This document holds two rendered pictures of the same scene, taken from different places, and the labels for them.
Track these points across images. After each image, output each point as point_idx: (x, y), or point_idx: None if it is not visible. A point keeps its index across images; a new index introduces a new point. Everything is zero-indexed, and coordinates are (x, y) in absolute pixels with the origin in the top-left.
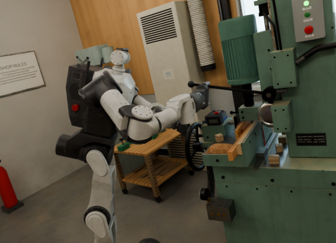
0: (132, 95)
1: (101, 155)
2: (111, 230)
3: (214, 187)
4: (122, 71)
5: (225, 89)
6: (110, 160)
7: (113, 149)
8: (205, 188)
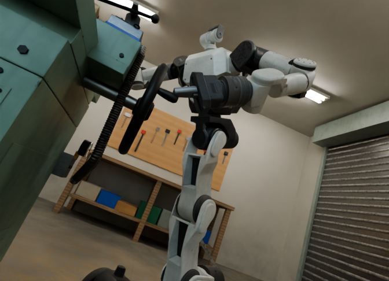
0: (201, 67)
1: (193, 132)
2: (175, 220)
3: (78, 171)
4: (206, 50)
5: (106, 3)
6: (196, 141)
7: (202, 133)
8: (87, 140)
